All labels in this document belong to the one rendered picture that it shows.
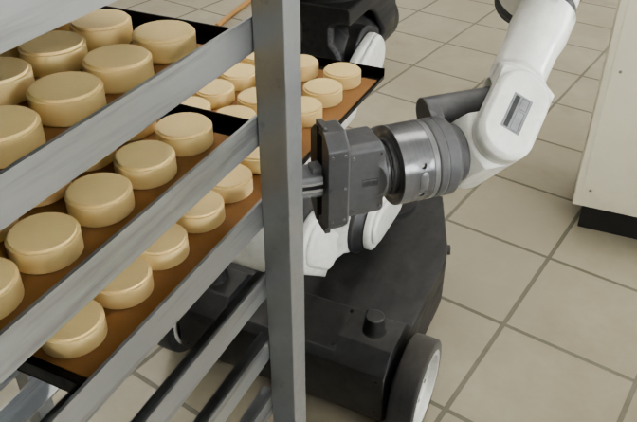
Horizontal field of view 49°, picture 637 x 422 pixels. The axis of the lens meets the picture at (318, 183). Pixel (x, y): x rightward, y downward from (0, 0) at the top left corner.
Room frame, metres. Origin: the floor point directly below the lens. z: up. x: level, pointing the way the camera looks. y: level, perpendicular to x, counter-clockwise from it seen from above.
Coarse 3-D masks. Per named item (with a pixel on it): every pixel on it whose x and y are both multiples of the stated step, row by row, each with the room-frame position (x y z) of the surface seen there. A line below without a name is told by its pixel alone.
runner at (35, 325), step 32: (256, 128) 0.55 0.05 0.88; (224, 160) 0.50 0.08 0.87; (192, 192) 0.46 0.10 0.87; (128, 224) 0.39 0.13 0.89; (160, 224) 0.42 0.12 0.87; (96, 256) 0.36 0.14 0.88; (128, 256) 0.38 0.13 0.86; (64, 288) 0.33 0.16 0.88; (96, 288) 0.35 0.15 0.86; (32, 320) 0.31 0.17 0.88; (64, 320) 0.33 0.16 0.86; (0, 352) 0.28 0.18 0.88; (32, 352) 0.30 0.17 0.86
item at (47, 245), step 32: (160, 128) 0.54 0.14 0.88; (192, 128) 0.54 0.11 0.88; (128, 160) 0.48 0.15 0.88; (160, 160) 0.48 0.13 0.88; (192, 160) 0.52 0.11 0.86; (64, 192) 0.44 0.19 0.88; (96, 192) 0.44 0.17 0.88; (128, 192) 0.44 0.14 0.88; (160, 192) 0.47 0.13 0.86; (32, 224) 0.40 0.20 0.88; (64, 224) 0.40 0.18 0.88; (96, 224) 0.42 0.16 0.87; (0, 256) 0.39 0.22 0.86; (32, 256) 0.36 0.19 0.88; (64, 256) 0.37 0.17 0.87; (0, 288) 0.33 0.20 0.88; (32, 288) 0.35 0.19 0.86; (0, 320) 0.32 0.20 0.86
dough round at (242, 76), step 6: (234, 66) 0.87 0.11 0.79; (240, 66) 0.87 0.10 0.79; (246, 66) 0.87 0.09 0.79; (252, 66) 0.87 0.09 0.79; (228, 72) 0.85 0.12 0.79; (234, 72) 0.85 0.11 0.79; (240, 72) 0.85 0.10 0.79; (246, 72) 0.85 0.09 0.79; (252, 72) 0.85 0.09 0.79; (222, 78) 0.84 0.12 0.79; (228, 78) 0.84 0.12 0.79; (234, 78) 0.84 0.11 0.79; (240, 78) 0.84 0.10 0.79; (246, 78) 0.84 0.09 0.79; (252, 78) 0.84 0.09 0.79; (234, 84) 0.83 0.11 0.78; (240, 84) 0.83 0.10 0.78; (246, 84) 0.84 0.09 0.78; (252, 84) 0.84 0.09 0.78; (234, 90) 0.84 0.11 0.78; (240, 90) 0.84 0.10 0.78
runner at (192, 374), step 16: (256, 272) 0.59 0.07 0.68; (256, 288) 0.53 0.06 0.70; (240, 304) 0.51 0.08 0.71; (256, 304) 0.53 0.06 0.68; (224, 320) 0.51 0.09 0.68; (240, 320) 0.50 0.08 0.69; (208, 336) 0.49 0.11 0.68; (224, 336) 0.48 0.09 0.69; (192, 352) 0.47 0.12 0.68; (208, 352) 0.45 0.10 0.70; (176, 368) 0.45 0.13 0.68; (192, 368) 0.43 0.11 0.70; (208, 368) 0.45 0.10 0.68; (176, 384) 0.41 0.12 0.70; (192, 384) 0.43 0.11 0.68; (160, 400) 0.39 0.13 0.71; (176, 400) 0.41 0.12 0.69; (144, 416) 0.40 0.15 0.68; (160, 416) 0.39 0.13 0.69
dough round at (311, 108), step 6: (306, 102) 0.76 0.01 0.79; (312, 102) 0.76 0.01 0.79; (318, 102) 0.76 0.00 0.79; (306, 108) 0.75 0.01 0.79; (312, 108) 0.75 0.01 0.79; (318, 108) 0.75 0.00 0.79; (306, 114) 0.74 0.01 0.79; (312, 114) 0.74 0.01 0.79; (318, 114) 0.74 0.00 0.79; (306, 120) 0.73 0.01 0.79; (312, 120) 0.74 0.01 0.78; (306, 126) 0.73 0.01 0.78; (312, 126) 0.74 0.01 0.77
